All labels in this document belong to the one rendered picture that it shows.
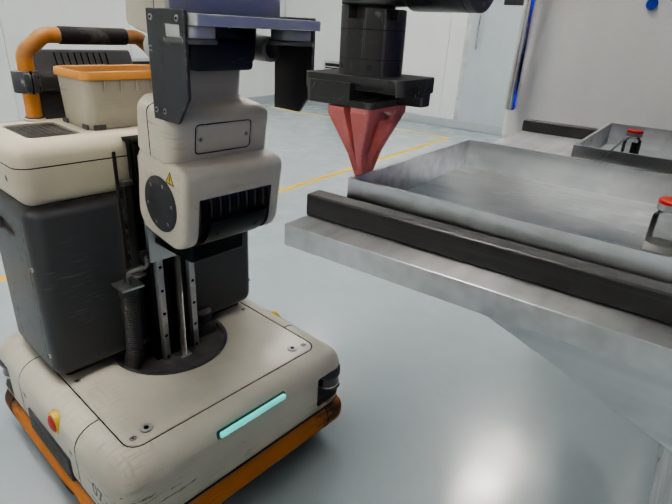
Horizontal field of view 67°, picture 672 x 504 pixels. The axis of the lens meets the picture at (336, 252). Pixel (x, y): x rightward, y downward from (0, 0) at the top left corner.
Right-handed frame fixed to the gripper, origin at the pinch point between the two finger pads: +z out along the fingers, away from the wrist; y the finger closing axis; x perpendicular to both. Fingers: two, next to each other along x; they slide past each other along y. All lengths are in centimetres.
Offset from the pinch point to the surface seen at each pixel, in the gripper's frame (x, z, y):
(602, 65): 88, -8, 4
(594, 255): -5.7, 0.3, 22.3
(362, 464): 45, 91, -23
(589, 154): 28.3, 0.2, 15.1
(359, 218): -8.0, 1.4, 5.0
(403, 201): -5.7, -0.1, 7.7
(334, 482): 36, 91, -25
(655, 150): 54, 3, 20
